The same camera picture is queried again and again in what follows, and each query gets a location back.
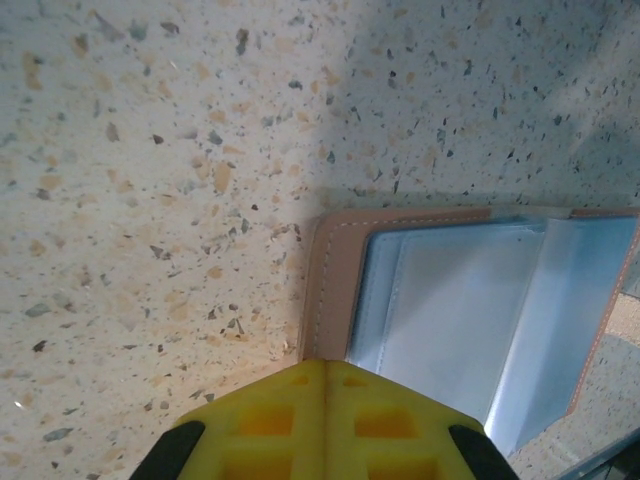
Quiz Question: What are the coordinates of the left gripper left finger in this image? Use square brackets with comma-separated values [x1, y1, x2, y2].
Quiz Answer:
[130, 359, 327, 480]

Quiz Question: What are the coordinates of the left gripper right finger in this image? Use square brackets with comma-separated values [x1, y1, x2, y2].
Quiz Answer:
[325, 359, 521, 480]

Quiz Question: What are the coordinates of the tan leather card holder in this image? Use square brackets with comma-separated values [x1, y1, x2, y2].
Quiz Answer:
[297, 204, 640, 459]

